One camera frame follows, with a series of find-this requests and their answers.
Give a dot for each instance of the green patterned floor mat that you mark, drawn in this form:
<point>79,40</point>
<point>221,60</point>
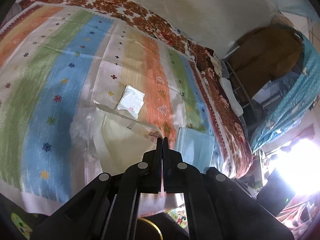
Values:
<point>20,223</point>

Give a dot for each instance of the white small pillow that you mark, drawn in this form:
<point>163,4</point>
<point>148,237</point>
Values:
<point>232,95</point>

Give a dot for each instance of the light blue cloth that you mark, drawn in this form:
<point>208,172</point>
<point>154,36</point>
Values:
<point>275,88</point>

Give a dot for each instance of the cream paper bag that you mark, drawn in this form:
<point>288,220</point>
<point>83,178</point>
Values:
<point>125,135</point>

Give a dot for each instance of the striped colourful mat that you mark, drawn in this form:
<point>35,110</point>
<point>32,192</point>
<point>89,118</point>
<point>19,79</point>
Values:
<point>50,80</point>

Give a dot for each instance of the black box device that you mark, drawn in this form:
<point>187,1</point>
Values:
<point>275,195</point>

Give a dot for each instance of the round brown gold-rimmed bin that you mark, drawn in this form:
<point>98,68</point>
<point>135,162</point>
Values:
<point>151,226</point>

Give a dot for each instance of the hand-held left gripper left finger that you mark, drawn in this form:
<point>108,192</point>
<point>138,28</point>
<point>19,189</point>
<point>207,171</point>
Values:
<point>157,162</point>

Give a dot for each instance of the metal bed rail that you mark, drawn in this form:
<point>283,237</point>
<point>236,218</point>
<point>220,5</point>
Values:
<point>237,80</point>

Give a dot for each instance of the light blue packet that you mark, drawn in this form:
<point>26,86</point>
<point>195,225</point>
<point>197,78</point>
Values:
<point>195,147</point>

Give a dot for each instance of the white tissue packet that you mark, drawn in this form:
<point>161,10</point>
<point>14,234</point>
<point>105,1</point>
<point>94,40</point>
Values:
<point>131,101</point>

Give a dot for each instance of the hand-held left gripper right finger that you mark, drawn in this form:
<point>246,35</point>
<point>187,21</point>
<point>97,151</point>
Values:
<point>168,162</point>

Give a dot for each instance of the floral brown blanket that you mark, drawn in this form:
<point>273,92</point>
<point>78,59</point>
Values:
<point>225,120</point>

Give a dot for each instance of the teal printed cloth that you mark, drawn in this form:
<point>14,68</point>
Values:
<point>287,97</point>

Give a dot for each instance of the brown hanging garment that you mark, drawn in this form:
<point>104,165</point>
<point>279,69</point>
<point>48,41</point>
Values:
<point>270,55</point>

